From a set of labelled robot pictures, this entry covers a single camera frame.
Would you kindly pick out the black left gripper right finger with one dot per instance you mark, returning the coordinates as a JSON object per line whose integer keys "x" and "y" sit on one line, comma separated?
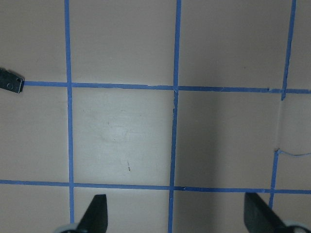
{"x": 258, "y": 216}

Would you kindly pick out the black curved plastic part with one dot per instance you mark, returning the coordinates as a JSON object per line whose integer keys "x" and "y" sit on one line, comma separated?
{"x": 11, "y": 81}

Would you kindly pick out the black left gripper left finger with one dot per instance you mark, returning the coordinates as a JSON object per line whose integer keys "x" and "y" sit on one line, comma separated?
{"x": 95, "y": 219}

